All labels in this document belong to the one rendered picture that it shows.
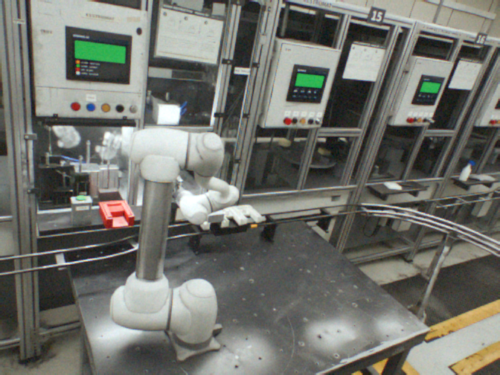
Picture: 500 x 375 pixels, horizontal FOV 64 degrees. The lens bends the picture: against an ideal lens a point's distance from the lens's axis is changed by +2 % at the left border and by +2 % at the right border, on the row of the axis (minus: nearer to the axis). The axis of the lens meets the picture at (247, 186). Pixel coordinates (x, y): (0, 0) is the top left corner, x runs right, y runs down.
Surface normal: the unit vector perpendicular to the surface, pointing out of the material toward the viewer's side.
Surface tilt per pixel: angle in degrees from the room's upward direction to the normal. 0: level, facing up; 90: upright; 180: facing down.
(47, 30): 90
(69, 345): 0
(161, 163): 83
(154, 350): 0
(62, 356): 0
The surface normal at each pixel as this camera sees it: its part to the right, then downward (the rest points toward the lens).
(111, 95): 0.49, 0.45
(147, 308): 0.20, 0.18
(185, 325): 0.09, 0.41
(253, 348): 0.18, -0.89
